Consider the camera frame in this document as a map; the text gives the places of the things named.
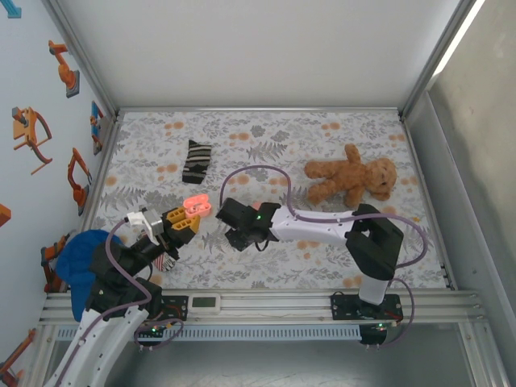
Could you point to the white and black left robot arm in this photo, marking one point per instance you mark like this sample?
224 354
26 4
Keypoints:
101 342

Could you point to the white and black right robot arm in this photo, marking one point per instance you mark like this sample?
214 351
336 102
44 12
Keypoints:
314 227

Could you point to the red white striped sock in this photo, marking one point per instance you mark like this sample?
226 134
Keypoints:
166 263

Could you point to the blue cap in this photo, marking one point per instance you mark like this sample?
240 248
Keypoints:
76 266

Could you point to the black grey striped sock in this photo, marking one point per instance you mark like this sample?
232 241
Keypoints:
197 155

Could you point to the white digital timer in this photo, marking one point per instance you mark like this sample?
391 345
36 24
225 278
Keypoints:
205 302

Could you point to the black controller board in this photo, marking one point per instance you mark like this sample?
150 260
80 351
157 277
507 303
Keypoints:
377 328
153 330

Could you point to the floral patterned table mat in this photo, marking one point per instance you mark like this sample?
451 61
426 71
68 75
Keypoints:
282 133

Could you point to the brown teddy bear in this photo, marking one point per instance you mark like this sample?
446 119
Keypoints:
350 177

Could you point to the aluminium mounting rail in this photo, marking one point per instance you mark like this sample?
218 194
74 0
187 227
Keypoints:
274 306

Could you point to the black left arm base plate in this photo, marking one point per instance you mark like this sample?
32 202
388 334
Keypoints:
177 308

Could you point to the aluminium frame crossbar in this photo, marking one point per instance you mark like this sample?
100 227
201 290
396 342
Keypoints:
258 109

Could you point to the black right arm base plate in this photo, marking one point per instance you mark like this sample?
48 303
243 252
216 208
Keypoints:
342 308

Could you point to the blue orange wall sticker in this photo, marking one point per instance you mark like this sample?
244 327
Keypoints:
96 125

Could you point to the orange block wall sticker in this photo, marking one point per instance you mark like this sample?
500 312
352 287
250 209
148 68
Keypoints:
4 215

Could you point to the orange claw wall sticker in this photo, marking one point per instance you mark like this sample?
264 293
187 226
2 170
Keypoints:
26 129

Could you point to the aluminium frame post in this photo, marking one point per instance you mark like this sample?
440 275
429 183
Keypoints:
437 60
84 60

